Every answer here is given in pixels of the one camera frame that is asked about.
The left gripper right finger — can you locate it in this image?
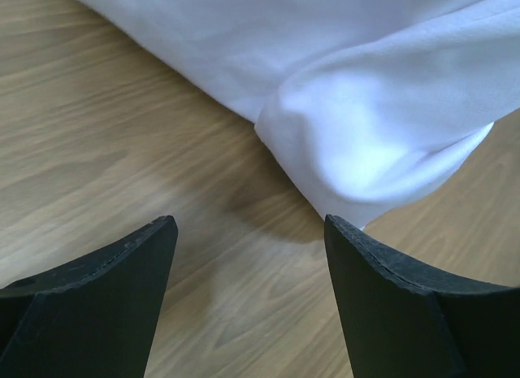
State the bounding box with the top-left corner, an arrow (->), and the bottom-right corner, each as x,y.
324,215 -> 519,378

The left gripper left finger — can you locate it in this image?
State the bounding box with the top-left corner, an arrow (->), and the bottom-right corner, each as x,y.
1,215 -> 178,378

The white t-shirt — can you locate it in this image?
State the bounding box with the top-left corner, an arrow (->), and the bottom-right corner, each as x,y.
78,0 -> 519,228

